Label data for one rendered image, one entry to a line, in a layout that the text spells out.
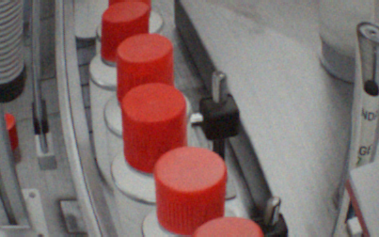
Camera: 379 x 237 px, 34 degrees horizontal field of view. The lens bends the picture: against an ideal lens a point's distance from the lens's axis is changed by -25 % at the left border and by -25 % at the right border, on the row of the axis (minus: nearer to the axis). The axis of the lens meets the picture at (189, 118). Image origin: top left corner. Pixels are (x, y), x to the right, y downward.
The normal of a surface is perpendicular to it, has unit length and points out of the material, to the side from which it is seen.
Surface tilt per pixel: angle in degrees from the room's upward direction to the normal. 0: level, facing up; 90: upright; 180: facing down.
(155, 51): 2
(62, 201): 0
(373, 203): 0
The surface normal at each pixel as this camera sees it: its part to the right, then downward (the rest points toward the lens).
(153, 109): -0.01, -0.81
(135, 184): -0.32, -0.22
